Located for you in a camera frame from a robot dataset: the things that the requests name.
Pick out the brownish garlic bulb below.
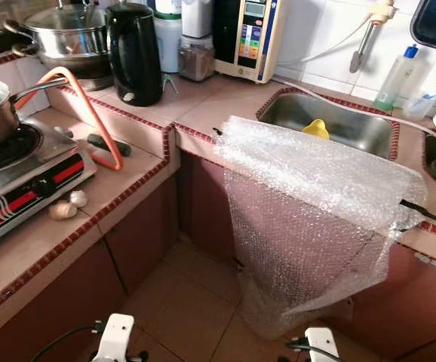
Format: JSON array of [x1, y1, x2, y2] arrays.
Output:
[[48, 199, 80, 222]]

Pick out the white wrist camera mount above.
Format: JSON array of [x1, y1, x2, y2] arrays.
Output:
[[304, 326, 342, 362], [91, 312, 137, 362]]

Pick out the cream water ionizer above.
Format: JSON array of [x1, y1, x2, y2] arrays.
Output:
[[211, 0, 289, 84]]

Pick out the steel gas stove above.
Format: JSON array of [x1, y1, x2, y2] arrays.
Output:
[[0, 119, 99, 255]]

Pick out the white garlic bulb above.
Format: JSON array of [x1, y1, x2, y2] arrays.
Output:
[[68, 189, 89, 209]]

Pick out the yellow plastic cup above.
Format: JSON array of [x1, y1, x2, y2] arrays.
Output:
[[302, 118, 331, 141]]

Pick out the cream faucet diverter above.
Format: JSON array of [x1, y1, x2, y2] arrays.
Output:
[[367, 0, 398, 24]]

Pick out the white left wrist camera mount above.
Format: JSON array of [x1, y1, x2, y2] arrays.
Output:
[[91, 312, 137, 362]]

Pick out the dark cylindrical object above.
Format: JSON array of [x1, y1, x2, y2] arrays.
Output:
[[85, 133, 133, 158]]

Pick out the white jug with green lid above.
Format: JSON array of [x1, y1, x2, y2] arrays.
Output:
[[152, 14, 186, 75]]

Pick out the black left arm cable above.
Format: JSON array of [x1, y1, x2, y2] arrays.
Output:
[[29, 324, 99, 362]]

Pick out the steel faucet pipe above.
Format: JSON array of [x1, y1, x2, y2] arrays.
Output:
[[348, 14, 378, 75]]

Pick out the jar of brown powder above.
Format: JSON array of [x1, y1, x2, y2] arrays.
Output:
[[177, 35, 217, 83]]

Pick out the black electric kettle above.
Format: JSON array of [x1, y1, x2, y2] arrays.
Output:
[[106, 2, 164, 107]]

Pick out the clear bubble wrap sheet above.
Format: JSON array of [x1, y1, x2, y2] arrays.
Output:
[[213, 115, 431, 341]]

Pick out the thin white ionizer hose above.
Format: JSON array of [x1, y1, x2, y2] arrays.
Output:
[[275, 19, 374, 69]]

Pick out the large steel sink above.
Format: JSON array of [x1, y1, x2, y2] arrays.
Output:
[[256, 91, 401, 161]]

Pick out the long black tape strip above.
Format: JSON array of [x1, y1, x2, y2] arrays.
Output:
[[398, 198, 436, 225]]

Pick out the grey counter hose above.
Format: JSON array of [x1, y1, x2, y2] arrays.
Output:
[[272, 75, 436, 152]]

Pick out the translucent white container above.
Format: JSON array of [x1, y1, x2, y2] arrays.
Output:
[[180, 0, 216, 39]]

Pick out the orange gas hose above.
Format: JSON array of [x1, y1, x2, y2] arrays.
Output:
[[14, 66, 125, 173]]

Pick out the clear plastic cup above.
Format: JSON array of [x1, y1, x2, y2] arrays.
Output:
[[402, 90, 436, 121]]

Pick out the blue capped soap bottle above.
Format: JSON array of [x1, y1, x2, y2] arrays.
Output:
[[372, 43, 419, 113]]

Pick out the steel pot with glass lid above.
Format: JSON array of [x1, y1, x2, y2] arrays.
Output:
[[5, 3, 114, 81]]

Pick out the small green handled tongs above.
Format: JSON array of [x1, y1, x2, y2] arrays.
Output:
[[161, 73, 178, 96]]

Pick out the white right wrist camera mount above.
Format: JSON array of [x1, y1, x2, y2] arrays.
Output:
[[304, 326, 342, 362]]

